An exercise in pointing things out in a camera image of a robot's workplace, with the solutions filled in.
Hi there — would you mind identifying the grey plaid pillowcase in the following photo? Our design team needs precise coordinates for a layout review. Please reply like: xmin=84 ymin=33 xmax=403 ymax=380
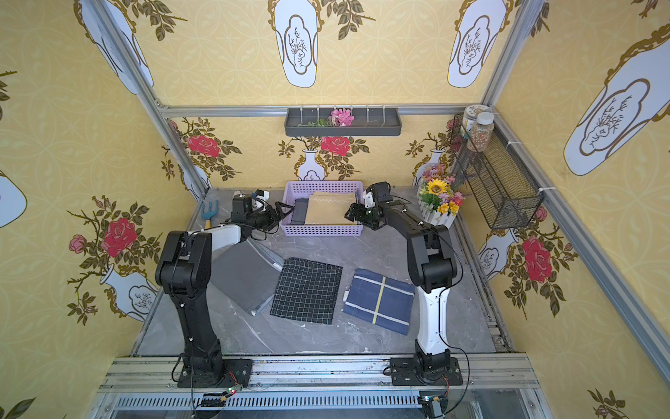
xmin=291 ymin=197 xmax=309 ymax=225

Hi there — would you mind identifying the yellow pillowcase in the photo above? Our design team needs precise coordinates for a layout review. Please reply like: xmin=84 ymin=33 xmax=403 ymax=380
xmin=305 ymin=191 xmax=357 ymax=225

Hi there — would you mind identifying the black grid pillowcase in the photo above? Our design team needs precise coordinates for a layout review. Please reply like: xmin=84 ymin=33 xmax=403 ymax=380
xmin=270 ymin=258 xmax=343 ymax=325

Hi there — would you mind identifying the blue striped pillowcase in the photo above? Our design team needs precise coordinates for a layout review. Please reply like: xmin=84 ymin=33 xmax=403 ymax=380
xmin=343 ymin=269 xmax=415 ymax=335

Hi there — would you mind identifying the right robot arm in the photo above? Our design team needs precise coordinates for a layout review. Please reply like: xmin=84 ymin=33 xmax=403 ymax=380
xmin=345 ymin=182 xmax=462 ymax=379

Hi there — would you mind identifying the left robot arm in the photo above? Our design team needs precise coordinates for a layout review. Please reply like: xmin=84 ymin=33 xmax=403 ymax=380
xmin=155 ymin=193 xmax=294 ymax=386

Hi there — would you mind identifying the plain grey folded pillowcase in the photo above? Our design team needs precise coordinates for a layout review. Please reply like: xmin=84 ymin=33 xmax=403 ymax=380
xmin=210 ymin=240 xmax=284 ymax=316

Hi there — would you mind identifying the blue yellow garden fork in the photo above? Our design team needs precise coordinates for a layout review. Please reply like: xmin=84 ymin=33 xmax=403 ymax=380
xmin=201 ymin=200 xmax=219 ymax=230

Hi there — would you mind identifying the flower pot white fence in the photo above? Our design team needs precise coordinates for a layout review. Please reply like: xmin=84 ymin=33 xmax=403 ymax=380
xmin=417 ymin=164 xmax=464 ymax=228

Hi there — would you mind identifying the pink artificial flower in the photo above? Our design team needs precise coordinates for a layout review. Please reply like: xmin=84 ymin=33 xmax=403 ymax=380
xmin=329 ymin=108 xmax=355 ymax=127

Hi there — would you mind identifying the glass jar front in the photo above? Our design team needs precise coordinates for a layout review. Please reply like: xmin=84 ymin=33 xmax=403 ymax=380
xmin=467 ymin=112 xmax=495 ymax=152

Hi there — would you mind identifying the glass jar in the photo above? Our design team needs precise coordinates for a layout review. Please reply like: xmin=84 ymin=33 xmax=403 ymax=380
xmin=461 ymin=104 xmax=491 ymax=135
xmin=467 ymin=112 xmax=495 ymax=152

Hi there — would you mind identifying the glass jar back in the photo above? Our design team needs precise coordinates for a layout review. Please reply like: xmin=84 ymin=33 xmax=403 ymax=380
xmin=461 ymin=104 xmax=491 ymax=135

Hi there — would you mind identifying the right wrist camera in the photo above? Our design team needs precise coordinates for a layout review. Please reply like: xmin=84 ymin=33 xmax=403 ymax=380
xmin=363 ymin=192 xmax=376 ymax=209

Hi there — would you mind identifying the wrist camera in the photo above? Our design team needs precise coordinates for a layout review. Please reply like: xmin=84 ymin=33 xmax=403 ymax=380
xmin=251 ymin=190 xmax=270 ymax=211
xmin=363 ymin=192 xmax=376 ymax=209

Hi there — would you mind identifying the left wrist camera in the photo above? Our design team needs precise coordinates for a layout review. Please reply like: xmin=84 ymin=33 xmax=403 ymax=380
xmin=251 ymin=190 xmax=270 ymax=211

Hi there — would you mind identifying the grey wall tray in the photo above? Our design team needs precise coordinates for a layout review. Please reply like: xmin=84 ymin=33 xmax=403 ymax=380
xmin=284 ymin=106 xmax=403 ymax=137

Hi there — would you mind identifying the black wire mesh shelf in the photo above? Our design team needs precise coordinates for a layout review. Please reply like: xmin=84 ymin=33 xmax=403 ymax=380
xmin=451 ymin=115 xmax=544 ymax=230

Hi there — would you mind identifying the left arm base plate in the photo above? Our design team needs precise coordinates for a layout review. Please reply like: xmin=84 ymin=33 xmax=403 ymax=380
xmin=176 ymin=358 xmax=253 ymax=389

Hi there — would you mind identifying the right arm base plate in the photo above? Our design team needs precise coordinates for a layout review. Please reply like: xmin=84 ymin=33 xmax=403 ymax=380
xmin=382 ymin=357 xmax=464 ymax=387

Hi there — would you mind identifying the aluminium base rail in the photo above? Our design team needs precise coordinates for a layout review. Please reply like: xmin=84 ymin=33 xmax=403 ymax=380
xmin=86 ymin=354 xmax=552 ymax=418

